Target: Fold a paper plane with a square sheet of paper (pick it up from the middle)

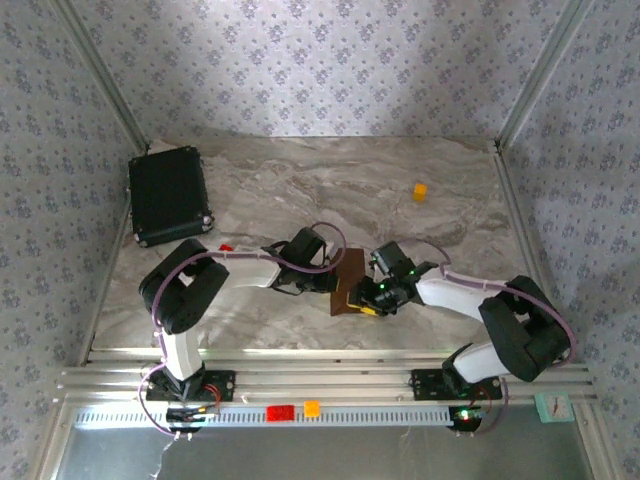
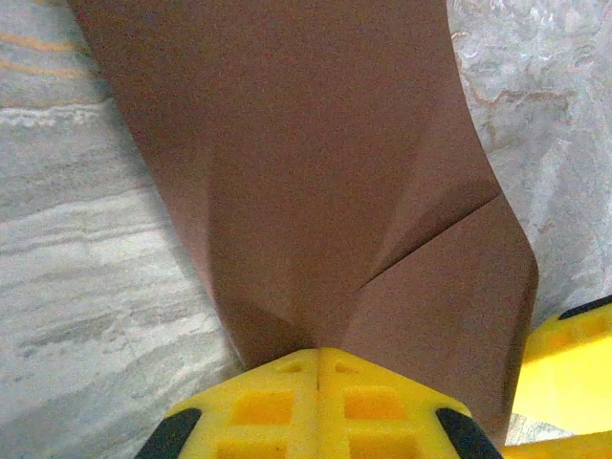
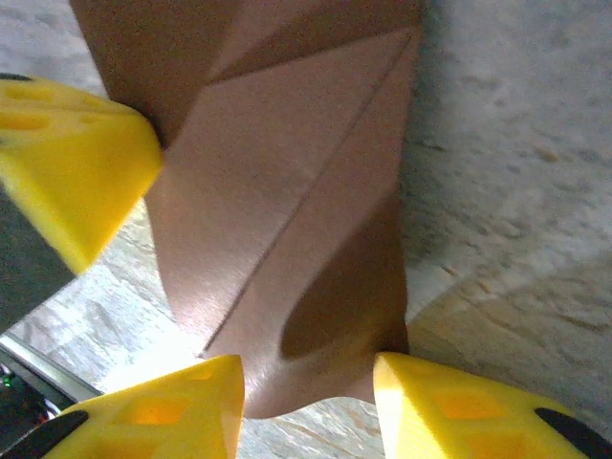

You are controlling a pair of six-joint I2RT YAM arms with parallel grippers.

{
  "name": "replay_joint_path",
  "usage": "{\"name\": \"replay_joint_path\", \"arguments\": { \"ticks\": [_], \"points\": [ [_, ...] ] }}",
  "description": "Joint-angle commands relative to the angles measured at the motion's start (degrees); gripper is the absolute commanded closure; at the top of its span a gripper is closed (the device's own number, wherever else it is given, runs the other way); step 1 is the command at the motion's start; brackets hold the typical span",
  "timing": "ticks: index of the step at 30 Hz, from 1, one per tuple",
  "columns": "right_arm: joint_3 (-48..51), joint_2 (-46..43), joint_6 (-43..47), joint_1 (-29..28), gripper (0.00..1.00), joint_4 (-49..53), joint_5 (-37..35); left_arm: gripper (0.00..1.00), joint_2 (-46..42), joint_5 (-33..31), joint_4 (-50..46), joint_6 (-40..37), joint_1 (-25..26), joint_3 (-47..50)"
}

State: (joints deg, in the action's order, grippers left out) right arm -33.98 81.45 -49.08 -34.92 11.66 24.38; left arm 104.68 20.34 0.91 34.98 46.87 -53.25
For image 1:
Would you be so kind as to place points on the brown paper sheet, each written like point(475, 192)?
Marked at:
point(352, 265)

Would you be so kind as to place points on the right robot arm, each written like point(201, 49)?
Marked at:
point(520, 330)

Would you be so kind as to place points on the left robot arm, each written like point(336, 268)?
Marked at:
point(182, 295)

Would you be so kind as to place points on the grey metal sheet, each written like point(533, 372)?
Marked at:
point(325, 455)

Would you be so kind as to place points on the teal square clock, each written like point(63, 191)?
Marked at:
point(553, 408)

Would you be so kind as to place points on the small orange block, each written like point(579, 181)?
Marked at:
point(419, 193)

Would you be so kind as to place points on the orange reflective block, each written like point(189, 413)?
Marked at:
point(312, 409)

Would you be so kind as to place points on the red reflective block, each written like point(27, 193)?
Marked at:
point(280, 413)

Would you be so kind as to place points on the black case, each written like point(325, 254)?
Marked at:
point(167, 192)

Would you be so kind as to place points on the aluminium mounting rail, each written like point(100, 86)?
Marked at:
point(325, 380)

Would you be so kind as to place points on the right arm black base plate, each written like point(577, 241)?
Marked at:
point(425, 385)

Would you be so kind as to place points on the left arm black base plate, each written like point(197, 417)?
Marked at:
point(225, 385)

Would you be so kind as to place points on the aluminium side rail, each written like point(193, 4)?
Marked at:
point(117, 245)
point(522, 225)

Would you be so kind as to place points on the aluminium corner post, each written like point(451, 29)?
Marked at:
point(102, 75)
point(539, 75)

